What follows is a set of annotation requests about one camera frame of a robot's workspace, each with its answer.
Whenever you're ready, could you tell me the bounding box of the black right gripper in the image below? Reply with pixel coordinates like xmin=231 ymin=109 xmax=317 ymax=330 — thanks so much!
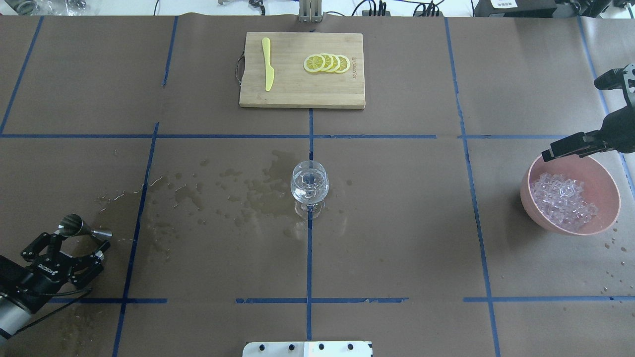
xmin=541 ymin=63 xmax=635 ymax=162

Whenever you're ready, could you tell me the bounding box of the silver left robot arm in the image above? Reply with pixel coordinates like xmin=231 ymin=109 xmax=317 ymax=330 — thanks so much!
xmin=0 ymin=231 xmax=113 ymax=344

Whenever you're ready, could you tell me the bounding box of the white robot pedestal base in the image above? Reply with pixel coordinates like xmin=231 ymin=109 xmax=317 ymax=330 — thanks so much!
xmin=242 ymin=341 xmax=374 ymax=357

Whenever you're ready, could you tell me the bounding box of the steel double jigger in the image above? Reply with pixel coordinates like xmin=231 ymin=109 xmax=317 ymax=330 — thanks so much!
xmin=57 ymin=213 xmax=113 ymax=241

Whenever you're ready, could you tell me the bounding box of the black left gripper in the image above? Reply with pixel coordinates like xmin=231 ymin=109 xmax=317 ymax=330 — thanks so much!
xmin=0 ymin=232 xmax=111 ymax=314

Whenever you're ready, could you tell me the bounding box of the bamboo cutting board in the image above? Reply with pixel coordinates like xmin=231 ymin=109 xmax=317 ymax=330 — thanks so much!
xmin=240 ymin=32 xmax=367 ymax=109

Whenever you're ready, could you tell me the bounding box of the clear wine glass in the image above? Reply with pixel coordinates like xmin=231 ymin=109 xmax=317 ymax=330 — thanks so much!
xmin=290 ymin=160 xmax=330 ymax=221

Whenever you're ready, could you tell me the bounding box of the yellow plastic knife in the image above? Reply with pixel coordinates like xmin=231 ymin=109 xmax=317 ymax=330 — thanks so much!
xmin=261 ymin=38 xmax=275 ymax=91

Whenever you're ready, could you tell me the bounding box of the pile of clear ice cubes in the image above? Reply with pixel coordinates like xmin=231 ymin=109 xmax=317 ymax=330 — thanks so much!
xmin=530 ymin=173 xmax=599 ymax=232

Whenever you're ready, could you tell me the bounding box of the pink plastic bowl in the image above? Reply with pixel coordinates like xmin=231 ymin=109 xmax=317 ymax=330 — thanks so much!
xmin=519 ymin=155 xmax=622 ymax=237

